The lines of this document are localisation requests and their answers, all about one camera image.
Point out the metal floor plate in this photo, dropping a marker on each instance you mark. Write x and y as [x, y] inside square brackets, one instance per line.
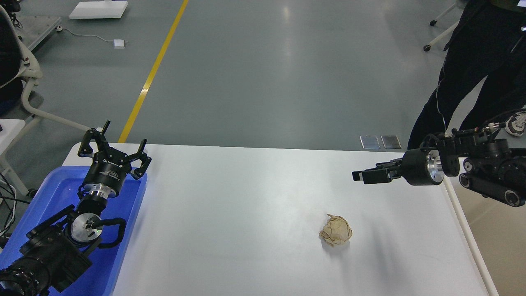
[391, 142]
[369, 142]

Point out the blue plastic bin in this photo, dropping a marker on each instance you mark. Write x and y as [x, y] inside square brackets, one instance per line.
[58, 190]

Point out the right metal floor plate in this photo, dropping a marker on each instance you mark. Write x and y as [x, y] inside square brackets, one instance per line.
[391, 142]

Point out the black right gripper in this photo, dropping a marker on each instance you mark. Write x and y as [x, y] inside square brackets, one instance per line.
[418, 167]

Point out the person in black clothes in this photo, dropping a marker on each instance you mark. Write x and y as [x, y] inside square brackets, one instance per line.
[487, 45]

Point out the white office chair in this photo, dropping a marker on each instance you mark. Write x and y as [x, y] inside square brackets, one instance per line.
[20, 72]

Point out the left metal floor plate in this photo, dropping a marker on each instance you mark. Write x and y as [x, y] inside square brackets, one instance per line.
[369, 142]

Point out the white side table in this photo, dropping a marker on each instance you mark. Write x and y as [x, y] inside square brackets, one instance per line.
[12, 131]

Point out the brown paper ball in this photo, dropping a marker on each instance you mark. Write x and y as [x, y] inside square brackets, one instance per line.
[336, 231]

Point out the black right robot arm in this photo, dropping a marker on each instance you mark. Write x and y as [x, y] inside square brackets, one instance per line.
[483, 163]

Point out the grey platform cart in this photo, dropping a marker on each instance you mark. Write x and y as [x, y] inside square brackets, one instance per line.
[34, 29]

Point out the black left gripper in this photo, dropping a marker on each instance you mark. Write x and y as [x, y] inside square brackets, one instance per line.
[109, 169]

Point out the white power adapter with cable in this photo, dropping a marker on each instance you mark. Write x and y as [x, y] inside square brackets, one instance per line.
[116, 43]

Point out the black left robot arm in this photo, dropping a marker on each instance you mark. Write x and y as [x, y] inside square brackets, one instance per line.
[57, 251]

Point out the white plastic bin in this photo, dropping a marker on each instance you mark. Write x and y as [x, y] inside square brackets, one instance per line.
[500, 234]

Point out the white foam board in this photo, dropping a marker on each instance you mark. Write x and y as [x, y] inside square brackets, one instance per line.
[104, 9]

